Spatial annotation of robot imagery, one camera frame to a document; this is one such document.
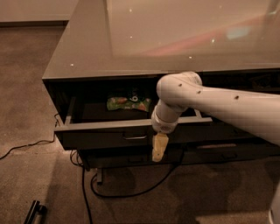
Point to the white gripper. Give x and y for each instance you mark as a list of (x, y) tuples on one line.
[(164, 126)]

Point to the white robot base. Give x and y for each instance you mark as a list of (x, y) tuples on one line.
[(274, 211)]

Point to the green snack bag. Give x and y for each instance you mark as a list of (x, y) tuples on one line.
[(115, 103)]

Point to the black metal bar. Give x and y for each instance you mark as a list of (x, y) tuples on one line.
[(35, 209)]

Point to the grey drawer cabinet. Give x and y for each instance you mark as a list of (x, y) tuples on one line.
[(123, 47)]

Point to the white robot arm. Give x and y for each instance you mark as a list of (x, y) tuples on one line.
[(256, 113)]

